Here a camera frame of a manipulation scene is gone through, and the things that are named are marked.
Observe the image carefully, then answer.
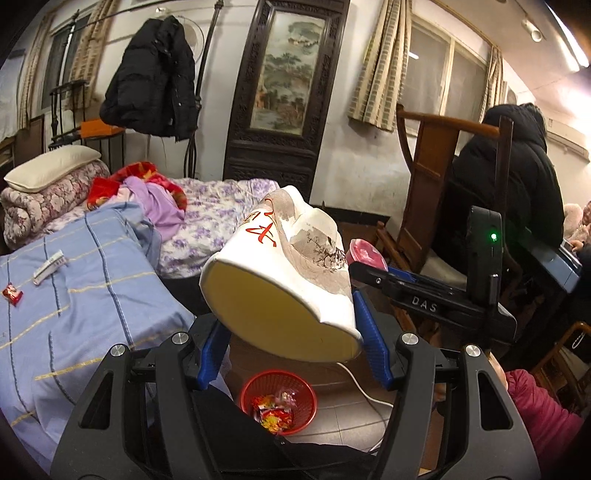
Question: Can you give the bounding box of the small window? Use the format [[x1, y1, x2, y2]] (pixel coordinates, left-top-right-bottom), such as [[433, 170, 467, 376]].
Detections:
[[41, 14, 90, 112]]

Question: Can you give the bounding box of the pink plastic cup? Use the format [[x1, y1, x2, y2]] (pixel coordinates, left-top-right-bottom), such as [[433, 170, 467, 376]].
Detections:
[[348, 238, 389, 274]]

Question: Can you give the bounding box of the white paper noodle bowl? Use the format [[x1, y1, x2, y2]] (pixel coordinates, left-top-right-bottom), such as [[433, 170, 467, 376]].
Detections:
[[198, 185, 363, 363]]

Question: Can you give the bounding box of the large window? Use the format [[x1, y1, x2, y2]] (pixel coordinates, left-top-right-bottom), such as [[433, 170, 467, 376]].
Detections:
[[402, 21, 490, 134]]

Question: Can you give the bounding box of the purple floral sheet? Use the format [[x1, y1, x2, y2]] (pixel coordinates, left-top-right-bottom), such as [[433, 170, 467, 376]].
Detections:
[[154, 178, 280, 280]]

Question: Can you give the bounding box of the striped beige curtain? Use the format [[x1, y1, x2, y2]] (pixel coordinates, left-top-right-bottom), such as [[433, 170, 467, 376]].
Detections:
[[18, 14, 54, 130], [348, 0, 411, 132], [69, 0, 121, 109], [478, 46, 504, 123]]

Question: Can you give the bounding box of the person's right forearm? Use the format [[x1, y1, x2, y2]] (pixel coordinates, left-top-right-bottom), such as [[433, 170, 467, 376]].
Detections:
[[487, 355, 585, 480]]

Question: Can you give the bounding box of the white cable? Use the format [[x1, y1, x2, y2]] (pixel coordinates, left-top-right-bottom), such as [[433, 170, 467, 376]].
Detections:
[[335, 362, 395, 453]]

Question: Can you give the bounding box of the white electric fan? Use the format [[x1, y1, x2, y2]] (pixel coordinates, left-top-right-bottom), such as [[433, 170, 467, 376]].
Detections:
[[178, 14, 204, 51]]

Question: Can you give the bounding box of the tall-back wooden chair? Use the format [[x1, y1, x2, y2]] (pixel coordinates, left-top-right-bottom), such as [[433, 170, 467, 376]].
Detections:
[[376, 104, 515, 287]]

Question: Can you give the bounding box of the metal coat stand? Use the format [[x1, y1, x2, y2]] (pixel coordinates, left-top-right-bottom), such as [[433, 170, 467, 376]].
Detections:
[[184, 0, 225, 180]]

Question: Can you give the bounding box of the dark framed board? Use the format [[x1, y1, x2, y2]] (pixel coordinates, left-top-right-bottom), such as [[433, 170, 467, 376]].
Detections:
[[14, 114, 47, 163]]

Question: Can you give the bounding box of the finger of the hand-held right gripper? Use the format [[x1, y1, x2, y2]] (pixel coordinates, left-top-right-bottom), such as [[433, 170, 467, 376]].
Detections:
[[347, 261, 403, 291], [387, 266, 466, 297]]

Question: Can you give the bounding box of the dark cloth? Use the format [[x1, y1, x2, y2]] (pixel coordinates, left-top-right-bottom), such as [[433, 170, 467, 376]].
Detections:
[[191, 383, 389, 480]]

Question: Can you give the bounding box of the red blanket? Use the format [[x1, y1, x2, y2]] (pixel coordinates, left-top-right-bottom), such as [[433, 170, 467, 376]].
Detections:
[[88, 161, 188, 210]]

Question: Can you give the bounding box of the pale green white packet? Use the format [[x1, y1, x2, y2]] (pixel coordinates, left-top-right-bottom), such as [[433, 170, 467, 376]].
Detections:
[[32, 249, 68, 285]]

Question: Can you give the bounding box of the curved wooden chair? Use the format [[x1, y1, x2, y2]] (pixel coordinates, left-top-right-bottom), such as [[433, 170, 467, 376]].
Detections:
[[531, 320, 591, 411]]

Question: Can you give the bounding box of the black jacket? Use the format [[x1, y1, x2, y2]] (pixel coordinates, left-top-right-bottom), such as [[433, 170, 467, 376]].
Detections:
[[99, 16, 199, 141]]

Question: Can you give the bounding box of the blue striped blanket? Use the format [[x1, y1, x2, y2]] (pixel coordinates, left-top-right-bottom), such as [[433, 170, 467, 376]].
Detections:
[[0, 200, 197, 472]]

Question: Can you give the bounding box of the orange box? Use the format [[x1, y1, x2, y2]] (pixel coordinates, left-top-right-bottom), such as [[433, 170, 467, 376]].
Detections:
[[81, 119, 125, 139]]

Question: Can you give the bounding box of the dark framed landscape painting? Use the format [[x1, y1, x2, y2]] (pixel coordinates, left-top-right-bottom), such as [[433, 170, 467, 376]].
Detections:
[[222, 0, 352, 190]]

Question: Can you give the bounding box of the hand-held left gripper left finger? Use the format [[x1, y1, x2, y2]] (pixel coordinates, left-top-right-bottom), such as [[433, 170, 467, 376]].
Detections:
[[50, 313, 232, 480]]

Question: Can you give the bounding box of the black metal stand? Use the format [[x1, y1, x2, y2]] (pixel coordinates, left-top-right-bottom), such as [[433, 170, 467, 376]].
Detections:
[[47, 78, 89, 149]]

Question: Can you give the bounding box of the ceiling tube light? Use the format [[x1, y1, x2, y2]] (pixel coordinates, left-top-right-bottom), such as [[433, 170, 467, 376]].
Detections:
[[551, 0, 580, 72]]

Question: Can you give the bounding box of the lilac cloth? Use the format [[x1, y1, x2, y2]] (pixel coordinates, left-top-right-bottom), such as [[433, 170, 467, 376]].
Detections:
[[121, 176, 186, 243]]

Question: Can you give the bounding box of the cream pillow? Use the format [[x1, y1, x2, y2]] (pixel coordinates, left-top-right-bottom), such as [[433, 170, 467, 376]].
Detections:
[[4, 145, 102, 193]]

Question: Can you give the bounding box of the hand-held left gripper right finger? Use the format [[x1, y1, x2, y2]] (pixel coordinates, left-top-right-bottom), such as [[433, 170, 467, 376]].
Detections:
[[352, 290, 541, 480]]

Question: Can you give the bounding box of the red plastic basket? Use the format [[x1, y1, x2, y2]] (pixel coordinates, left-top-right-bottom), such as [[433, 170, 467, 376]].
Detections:
[[239, 369, 318, 437]]

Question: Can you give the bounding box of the folded floral quilt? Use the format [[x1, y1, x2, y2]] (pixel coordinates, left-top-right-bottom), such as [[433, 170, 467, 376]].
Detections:
[[0, 159, 112, 250]]

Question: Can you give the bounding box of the heap of colourful wrappers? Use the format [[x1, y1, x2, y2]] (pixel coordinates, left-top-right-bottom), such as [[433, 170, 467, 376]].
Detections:
[[252, 390, 298, 435]]

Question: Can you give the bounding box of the black coat on chair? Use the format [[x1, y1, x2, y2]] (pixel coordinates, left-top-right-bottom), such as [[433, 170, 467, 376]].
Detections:
[[448, 104, 566, 259]]

